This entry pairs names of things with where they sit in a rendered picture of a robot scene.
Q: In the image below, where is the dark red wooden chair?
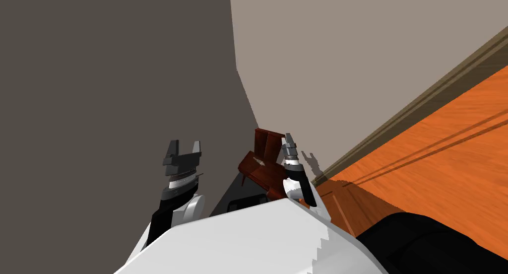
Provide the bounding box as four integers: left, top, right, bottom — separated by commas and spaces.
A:
237, 128, 291, 203

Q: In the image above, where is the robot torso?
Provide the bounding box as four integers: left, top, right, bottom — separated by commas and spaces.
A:
113, 194, 390, 274

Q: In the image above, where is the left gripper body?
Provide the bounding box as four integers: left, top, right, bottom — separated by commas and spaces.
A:
162, 150, 203, 178

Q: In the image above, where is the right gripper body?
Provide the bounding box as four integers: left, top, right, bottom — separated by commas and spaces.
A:
281, 133, 299, 161

